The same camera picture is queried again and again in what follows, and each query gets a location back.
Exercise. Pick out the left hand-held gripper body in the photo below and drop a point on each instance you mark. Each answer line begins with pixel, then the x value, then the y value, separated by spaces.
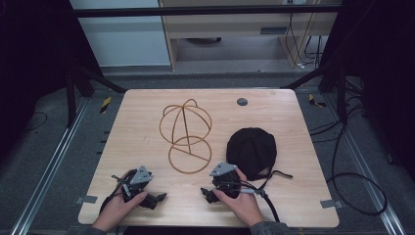
pixel 137 184

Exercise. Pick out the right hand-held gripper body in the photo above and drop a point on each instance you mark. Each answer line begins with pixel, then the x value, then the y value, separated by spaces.
pixel 226 182

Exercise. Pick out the black cap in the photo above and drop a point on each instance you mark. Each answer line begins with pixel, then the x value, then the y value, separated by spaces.
pixel 252 151

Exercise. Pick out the person's right hand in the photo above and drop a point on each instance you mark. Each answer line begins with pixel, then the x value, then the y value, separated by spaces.
pixel 241 207

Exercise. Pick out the person's left hand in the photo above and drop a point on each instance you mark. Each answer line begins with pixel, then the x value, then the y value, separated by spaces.
pixel 114 210

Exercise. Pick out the grey table grommet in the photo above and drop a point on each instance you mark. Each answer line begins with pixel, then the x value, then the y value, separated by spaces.
pixel 242 102

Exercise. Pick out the yellow black striped tape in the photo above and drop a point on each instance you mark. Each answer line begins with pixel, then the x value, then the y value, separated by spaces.
pixel 315 101
pixel 105 105

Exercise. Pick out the white cabinet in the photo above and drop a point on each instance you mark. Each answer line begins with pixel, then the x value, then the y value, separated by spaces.
pixel 124 37

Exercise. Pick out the light wooden desk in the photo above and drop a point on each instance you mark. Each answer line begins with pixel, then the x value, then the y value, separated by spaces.
pixel 228 27

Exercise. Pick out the dark curtain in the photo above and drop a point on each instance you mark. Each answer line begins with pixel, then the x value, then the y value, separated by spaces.
pixel 32 65
pixel 385 71

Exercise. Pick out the grey metal table bracket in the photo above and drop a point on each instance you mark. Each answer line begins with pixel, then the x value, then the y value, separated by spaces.
pixel 331 204
pixel 86 199

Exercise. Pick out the metal floor rail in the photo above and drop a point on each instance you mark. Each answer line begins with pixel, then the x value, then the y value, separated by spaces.
pixel 49 164
pixel 367 171

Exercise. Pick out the black metal frame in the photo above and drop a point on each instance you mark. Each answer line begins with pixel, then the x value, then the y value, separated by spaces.
pixel 205 11

